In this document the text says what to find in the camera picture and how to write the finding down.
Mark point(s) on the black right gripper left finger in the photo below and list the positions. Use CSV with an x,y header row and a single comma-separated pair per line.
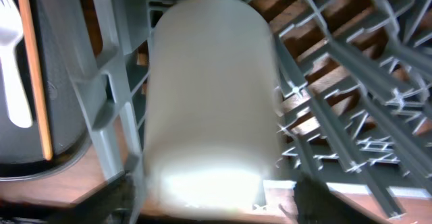
x,y
111,203

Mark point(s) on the wooden chopstick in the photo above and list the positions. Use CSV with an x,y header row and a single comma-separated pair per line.
x,y
36,79

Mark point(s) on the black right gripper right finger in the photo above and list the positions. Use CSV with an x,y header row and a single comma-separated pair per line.
x,y
316,204

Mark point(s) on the round black tray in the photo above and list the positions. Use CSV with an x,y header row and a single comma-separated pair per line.
x,y
21,154

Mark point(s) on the white plastic fork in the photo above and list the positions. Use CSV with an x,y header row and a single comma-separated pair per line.
x,y
18,108

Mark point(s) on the grey dishwasher rack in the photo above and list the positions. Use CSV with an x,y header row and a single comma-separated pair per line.
x,y
354,77

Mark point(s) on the cream plastic cup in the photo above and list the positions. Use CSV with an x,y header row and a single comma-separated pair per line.
x,y
211,126

